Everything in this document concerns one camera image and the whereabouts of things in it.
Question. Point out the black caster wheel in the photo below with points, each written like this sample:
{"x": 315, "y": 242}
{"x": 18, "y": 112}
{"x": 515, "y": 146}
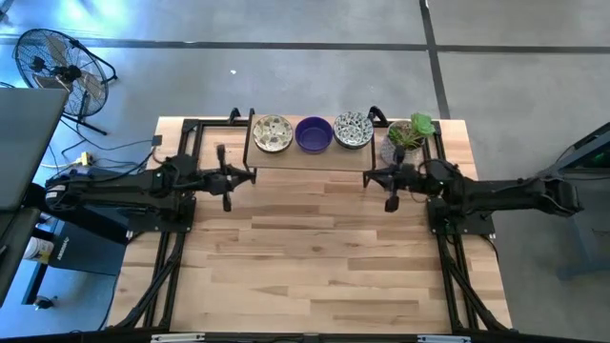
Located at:
{"x": 44, "y": 302}

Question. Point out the succulent in patterned white pot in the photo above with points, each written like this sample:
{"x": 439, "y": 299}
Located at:
{"x": 405, "y": 135}

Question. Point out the black computer tower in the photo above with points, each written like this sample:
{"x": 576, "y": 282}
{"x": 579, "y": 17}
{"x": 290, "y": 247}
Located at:
{"x": 90, "y": 257}

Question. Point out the yellow power strip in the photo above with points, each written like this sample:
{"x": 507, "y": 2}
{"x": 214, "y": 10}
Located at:
{"x": 84, "y": 158}

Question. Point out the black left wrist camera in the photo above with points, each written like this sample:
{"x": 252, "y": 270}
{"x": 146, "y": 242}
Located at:
{"x": 207, "y": 180}

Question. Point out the small black box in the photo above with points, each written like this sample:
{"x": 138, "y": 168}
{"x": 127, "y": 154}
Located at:
{"x": 156, "y": 140}

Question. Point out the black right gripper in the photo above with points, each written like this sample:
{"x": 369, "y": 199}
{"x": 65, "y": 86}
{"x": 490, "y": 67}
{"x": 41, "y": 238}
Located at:
{"x": 392, "y": 205}

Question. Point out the black floor fan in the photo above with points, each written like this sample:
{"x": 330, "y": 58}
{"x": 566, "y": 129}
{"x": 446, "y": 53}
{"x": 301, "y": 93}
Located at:
{"x": 67, "y": 72}

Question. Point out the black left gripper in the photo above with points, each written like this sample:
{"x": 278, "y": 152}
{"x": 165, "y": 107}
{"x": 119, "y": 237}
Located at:
{"x": 227, "y": 204}

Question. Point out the black stand beam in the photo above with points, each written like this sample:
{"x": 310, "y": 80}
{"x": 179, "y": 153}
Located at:
{"x": 102, "y": 227}

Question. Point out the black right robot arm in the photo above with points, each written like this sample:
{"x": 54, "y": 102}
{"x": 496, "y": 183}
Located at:
{"x": 500, "y": 195}

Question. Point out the white and yellow container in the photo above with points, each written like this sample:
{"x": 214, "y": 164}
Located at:
{"x": 37, "y": 248}

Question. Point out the black aluminium rig frame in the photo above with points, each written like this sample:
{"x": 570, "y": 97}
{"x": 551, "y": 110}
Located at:
{"x": 469, "y": 227}

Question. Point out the purple bowl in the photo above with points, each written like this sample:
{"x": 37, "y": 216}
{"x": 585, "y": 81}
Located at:
{"x": 313, "y": 135}

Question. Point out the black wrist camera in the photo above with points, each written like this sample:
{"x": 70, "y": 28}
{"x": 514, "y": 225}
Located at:
{"x": 207, "y": 180}
{"x": 414, "y": 177}

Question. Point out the wooden riser shelf, black legs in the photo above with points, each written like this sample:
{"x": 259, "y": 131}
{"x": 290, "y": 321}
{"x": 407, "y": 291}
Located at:
{"x": 343, "y": 159}

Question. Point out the white metal bracket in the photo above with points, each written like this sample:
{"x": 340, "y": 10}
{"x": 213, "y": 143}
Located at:
{"x": 443, "y": 339}
{"x": 177, "y": 338}

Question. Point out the yellow speckled ceramic bowl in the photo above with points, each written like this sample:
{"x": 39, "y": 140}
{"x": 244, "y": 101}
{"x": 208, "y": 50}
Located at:
{"x": 273, "y": 133}

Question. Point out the teal bowl with pebbled inside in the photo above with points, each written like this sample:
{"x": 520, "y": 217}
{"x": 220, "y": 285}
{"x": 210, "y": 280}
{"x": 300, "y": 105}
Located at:
{"x": 353, "y": 128}

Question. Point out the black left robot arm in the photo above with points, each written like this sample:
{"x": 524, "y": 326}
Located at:
{"x": 119, "y": 190}

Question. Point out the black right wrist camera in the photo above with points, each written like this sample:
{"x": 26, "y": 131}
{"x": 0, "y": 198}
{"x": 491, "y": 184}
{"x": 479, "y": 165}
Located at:
{"x": 414, "y": 177}

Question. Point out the dark grey panel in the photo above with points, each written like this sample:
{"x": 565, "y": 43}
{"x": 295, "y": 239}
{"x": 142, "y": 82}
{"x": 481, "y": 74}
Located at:
{"x": 14, "y": 248}

